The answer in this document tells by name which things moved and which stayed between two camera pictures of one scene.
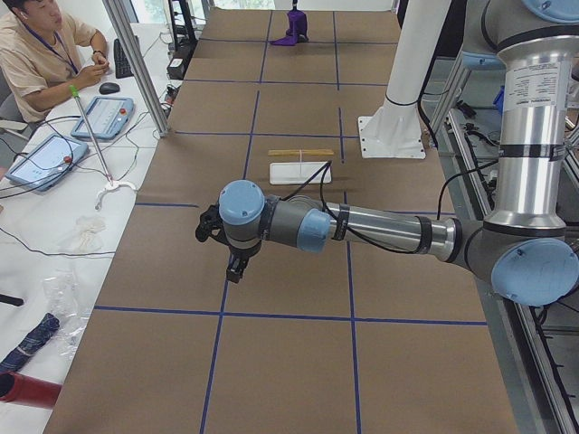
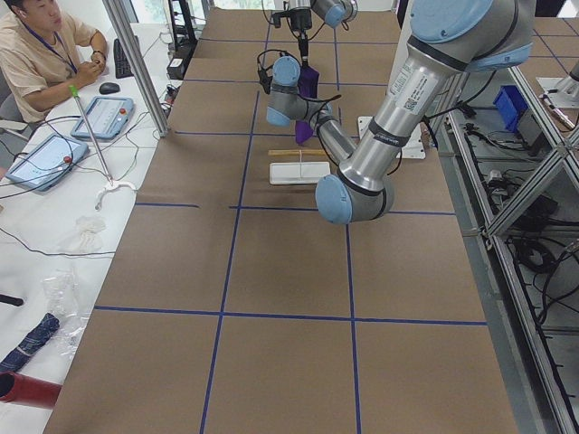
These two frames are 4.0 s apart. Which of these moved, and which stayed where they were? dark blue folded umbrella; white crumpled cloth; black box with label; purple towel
Moved: purple towel
Stayed: dark blue folded umbrella; black box with label; white crumpled cloth
